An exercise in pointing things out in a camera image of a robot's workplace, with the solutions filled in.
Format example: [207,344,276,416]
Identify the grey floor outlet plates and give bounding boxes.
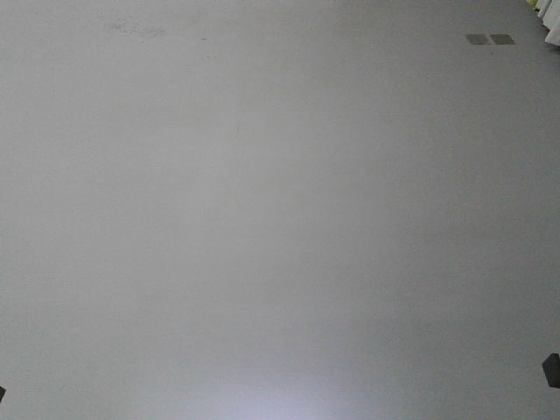
[465,33,515,46]

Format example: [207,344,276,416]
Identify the white curtain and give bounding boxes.
[527,0,560,46]

